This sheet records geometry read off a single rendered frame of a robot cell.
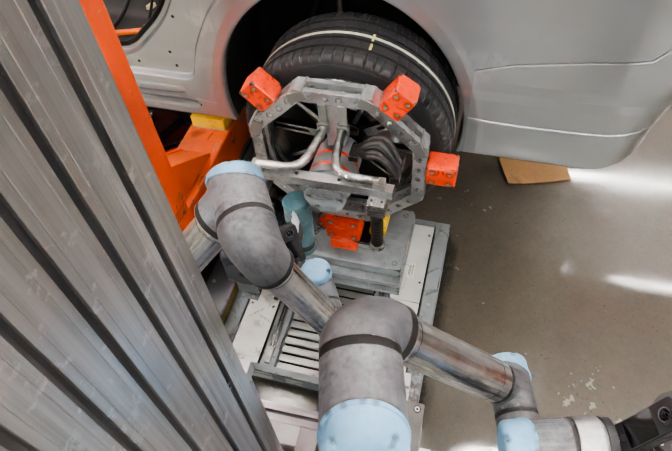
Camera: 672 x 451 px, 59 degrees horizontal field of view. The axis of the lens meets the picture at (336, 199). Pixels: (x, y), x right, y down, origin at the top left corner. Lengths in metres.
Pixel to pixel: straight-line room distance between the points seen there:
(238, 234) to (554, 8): 0.99
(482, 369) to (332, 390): 0.33
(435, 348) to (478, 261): 1.72
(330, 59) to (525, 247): 1.41
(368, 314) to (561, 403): 1.66
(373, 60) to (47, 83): 1.34
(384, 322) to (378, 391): 0.10
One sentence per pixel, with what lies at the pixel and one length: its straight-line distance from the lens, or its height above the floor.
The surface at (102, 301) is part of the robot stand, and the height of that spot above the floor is 1.81.
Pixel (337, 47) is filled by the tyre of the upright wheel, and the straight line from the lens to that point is 1.69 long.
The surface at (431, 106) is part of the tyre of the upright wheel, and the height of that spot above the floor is 1.04.
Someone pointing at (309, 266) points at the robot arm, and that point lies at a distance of 1.46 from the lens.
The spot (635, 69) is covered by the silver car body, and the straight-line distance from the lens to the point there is 1.77.
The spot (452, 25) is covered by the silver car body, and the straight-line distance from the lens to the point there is 1.69.
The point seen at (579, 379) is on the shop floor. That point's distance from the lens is 2.47.
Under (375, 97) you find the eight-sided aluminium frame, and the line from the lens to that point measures 1.63.
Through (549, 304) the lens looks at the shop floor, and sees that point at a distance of 2.59.
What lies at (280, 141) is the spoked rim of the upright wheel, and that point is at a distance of 1.99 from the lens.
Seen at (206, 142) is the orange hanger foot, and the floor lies 0.68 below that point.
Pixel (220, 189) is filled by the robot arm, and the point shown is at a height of 1.33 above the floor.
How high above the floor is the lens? 2.18
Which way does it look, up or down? 51 degrees down
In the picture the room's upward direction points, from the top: 6 degrees counter-clockwise
